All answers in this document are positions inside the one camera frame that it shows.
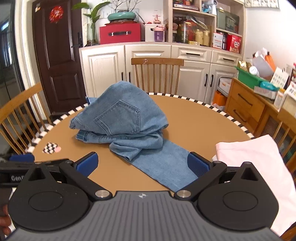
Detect wooden drawer sideboard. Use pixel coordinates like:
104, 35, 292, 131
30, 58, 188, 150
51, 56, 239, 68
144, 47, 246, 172
224, 77, 296, 163

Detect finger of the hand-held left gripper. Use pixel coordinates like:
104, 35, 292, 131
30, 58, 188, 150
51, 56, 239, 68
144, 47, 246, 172
9, 153, 35, 163

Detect white printed card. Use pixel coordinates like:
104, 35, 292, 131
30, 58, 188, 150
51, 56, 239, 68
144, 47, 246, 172
270, 67, 290, 89

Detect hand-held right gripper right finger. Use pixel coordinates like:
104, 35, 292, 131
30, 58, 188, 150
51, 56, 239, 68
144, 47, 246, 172
173, 151, 264, 201

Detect houndstooth patch sticker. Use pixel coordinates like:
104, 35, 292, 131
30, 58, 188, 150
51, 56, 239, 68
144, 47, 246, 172
42, 142, 62, 154

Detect red storage box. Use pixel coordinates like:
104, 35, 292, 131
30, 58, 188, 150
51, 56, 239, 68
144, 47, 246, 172
99, 23, 142, 44

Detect white sideboard cabinet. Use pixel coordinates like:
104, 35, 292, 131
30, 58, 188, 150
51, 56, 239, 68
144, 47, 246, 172
79, 42, 244, 106

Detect wooden spindle chair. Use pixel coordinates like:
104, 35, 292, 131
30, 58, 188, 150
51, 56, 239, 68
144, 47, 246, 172
131, 58, 185, 95
0, 82, 53, 160
260, 108, 296, 174

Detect glass jar dark contents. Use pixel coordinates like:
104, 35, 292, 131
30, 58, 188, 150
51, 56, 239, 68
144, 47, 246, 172
177, 22, 189, 44

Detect glass sliding door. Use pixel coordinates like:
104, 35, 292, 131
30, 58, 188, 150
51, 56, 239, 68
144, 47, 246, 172
0, 19, 24, 106

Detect white paper bag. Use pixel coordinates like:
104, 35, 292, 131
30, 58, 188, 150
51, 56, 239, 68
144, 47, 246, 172
252, 48, 275, 78

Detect black door handle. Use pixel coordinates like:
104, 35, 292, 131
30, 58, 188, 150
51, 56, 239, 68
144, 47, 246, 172
71, 32, 83, 49

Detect white shelf unit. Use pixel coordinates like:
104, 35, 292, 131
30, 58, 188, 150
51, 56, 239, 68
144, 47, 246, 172
163, 0, 247, 55

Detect teal tissue packet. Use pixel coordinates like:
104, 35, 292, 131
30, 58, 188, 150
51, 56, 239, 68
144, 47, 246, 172
259, 81, 280, 91

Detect person's left hand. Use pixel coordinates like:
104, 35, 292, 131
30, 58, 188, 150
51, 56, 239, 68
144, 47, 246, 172
0, 204, 12, 235

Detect red gift box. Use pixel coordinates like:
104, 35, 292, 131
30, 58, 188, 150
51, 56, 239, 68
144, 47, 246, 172
226, 34, 242, 54

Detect green plastic bin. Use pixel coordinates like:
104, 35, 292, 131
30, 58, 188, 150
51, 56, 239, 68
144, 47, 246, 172
235, 66, 269, 90

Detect blue denim jeans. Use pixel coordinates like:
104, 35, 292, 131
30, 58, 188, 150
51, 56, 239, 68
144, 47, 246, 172
69, 81, 202, 193

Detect green storage case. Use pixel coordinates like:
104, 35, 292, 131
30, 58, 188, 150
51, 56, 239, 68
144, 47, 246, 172
216, 8, 240, 33

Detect dark brown door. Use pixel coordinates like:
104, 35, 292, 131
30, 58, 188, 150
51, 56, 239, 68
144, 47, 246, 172
32, 0, 87, 115

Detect pale pink shirt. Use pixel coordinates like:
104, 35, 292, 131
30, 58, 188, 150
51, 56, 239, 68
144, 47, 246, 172
211, 135, 296, 237

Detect orange bag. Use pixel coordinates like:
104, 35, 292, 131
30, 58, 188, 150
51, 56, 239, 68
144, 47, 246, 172
212, 90, 228, 107

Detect purple bottle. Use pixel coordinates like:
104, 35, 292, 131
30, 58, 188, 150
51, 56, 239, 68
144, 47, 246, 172
154, 26, 165, 42

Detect red round door decoration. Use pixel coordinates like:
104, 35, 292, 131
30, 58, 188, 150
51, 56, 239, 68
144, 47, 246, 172
49, 6, 64, 24

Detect orange packet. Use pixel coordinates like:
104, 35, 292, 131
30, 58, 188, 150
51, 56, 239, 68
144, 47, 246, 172
265, 52, 276, 72

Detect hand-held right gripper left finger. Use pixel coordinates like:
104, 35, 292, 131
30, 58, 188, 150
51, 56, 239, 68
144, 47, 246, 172
23, 151, 114, 201

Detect white container with handle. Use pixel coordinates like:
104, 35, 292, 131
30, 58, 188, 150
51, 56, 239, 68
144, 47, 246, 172
144, 23, 166, 42

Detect white and red carton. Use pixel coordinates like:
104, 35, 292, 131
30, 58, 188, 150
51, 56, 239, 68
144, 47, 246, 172
212, 32, 224, 49

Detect green plant in glass vase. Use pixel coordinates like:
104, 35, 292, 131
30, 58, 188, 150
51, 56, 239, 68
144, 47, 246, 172
72, 1, 112, 47

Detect white toy robot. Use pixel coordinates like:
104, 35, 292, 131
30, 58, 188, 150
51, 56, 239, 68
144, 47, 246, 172
202, 0, 218, 15

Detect teal bowl planter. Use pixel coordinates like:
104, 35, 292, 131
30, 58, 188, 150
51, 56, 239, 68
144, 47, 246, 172
107, 11, 137, 24

